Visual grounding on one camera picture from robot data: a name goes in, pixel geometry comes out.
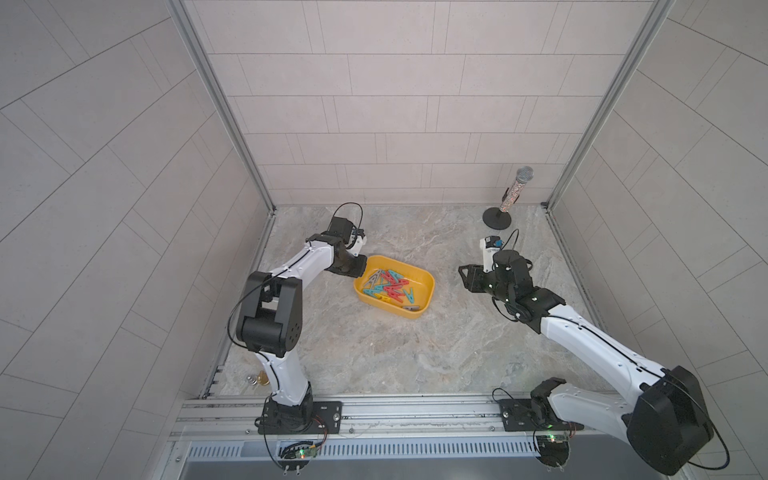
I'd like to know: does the yellow plastic storage box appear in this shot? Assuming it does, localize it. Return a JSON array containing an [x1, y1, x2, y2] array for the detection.
[[354, 255, 435, 319]]

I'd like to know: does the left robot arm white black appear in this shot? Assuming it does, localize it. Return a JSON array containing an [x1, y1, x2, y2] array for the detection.
[[234, 232, 367, 407]]

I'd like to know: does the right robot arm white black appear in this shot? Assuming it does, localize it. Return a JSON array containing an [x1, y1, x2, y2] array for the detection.
[[458, 249, 718, 476]]

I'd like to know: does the grey clothespin in box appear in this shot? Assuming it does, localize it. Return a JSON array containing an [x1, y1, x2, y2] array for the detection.
[[362, 269, 387, 289]]

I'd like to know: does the red clothespin in box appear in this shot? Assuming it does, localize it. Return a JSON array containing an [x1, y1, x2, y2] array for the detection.
[[383, 286, 405, 304]]

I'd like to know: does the teal clothespin in box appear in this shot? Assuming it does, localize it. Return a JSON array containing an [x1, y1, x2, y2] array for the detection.
[[403, 288, 415, 304]]

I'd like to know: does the glitter microphone on black stand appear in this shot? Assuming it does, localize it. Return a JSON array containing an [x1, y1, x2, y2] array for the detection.
[[482, 166, 534, 231]]

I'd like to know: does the right green circuit board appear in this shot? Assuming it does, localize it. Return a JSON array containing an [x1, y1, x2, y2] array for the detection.
[[534, 434, 570, 470]]

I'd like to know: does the green circuit board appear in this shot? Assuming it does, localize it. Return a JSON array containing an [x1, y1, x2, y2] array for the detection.
[[534, 434, 570, 470], [278, 441, 322, 475]]

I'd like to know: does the left green circuit board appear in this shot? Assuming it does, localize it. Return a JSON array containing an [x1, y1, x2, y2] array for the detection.
[[278, 441, 322, 475]]

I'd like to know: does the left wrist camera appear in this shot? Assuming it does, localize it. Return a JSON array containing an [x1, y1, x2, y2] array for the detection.
[[347, 228, 366, 257]]

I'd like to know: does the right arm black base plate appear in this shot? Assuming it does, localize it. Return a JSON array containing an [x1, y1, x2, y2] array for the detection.
[[496, 398, 585, 433]]

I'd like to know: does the aluminium mounting rail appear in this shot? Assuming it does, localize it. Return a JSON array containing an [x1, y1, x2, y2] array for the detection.
[[170, 392, 602, 441]]

